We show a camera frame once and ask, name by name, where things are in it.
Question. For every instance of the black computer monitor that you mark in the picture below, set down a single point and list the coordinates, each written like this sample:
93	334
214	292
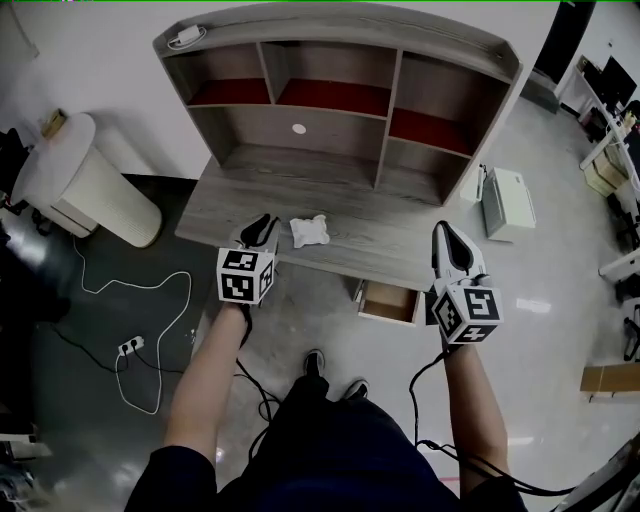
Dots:
619	82

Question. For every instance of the small cardboard box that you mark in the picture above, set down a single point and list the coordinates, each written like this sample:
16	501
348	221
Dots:
54	122

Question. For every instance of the white round sticker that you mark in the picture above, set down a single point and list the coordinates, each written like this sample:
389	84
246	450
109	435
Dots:
299	129

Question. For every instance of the grey wooden desk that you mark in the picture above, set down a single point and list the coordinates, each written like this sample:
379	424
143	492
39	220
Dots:
350	200

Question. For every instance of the grey wooden shelf hutch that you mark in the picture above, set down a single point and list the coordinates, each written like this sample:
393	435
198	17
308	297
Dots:
340	120

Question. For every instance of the person's right black shoe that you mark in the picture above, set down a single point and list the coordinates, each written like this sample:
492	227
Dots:
356	389

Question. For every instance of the white box-shaped appliance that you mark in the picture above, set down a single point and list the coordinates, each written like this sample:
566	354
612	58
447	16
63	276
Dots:
507	202

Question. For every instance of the wooden desk drawer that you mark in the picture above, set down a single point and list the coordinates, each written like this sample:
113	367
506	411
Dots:
387	302

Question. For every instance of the stacked cardboard boxes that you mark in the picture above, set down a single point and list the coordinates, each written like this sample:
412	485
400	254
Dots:
606	170

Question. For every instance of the white cylindrical air purifier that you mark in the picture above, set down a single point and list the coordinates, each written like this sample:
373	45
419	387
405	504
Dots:
95	185

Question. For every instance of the flat cardboard box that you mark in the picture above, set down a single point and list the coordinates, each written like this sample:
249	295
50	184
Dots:
610	379

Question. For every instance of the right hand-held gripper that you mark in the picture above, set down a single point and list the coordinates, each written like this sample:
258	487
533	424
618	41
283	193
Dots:
467	307

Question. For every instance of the white office desk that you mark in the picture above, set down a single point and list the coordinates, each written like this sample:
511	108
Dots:
615	125

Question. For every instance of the person's black shoe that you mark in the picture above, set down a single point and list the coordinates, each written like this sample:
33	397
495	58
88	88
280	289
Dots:
313	362
356	389

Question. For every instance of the person's left black shoe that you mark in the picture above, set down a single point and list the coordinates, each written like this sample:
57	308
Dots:
313	362

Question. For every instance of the white power strip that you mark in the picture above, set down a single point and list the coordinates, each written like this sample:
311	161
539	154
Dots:
131	345

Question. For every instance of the white item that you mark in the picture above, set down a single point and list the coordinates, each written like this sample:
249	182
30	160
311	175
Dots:
310	231

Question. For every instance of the small white device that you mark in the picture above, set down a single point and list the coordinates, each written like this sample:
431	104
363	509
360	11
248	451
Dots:
472	184

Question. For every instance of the person's dark clothing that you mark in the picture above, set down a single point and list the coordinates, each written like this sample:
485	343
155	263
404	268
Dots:
325	450

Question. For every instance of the person's left forearm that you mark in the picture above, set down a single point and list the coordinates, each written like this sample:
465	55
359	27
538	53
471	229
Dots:
210	375

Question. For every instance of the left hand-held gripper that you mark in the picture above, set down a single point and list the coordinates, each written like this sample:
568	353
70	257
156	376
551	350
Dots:
239	277

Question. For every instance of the person's right forearm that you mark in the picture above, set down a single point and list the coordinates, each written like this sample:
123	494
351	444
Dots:
475	415

